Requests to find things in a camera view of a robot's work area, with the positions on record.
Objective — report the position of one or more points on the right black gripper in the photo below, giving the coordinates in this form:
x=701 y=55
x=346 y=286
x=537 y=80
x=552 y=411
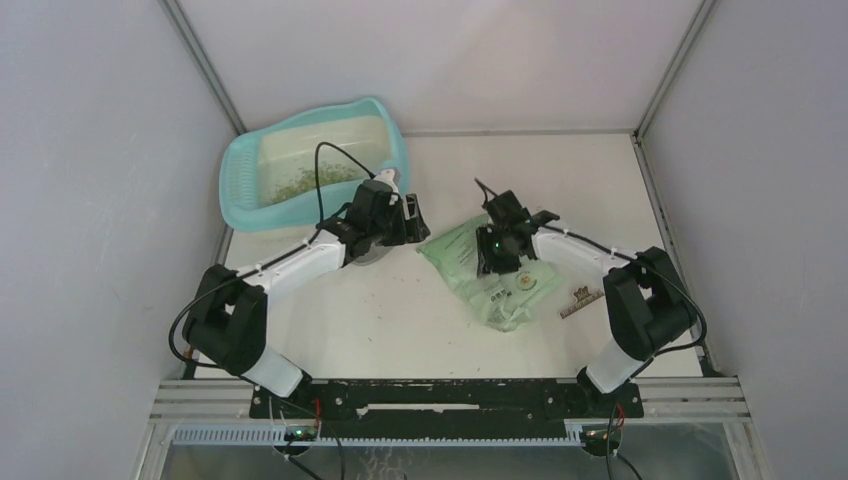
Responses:
x=486 y=264

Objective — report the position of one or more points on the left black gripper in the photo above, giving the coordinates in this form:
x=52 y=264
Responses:
x=413 y=230

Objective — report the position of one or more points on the green cat litter bag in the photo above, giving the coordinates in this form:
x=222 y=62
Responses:
x=499 y=301

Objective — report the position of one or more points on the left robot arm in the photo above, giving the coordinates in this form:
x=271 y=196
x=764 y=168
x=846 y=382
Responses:
x=227 y=321

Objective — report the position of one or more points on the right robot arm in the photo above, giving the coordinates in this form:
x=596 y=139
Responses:
x=648 y=307

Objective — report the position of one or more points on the green litter pellets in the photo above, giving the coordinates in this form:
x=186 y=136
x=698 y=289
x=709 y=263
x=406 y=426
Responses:
x=302 y=181

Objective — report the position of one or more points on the teal plastic litter box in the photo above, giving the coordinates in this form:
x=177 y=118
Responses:
x=360 y=134

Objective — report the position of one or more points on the torn brown bag strip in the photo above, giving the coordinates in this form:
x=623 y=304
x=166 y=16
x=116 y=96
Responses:
x=583 y=296

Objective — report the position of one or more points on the black mounting base bar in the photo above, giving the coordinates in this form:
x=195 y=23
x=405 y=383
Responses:
x=481 y=409

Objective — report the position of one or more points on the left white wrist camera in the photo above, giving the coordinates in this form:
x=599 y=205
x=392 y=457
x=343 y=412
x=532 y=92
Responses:
x=389 y=176

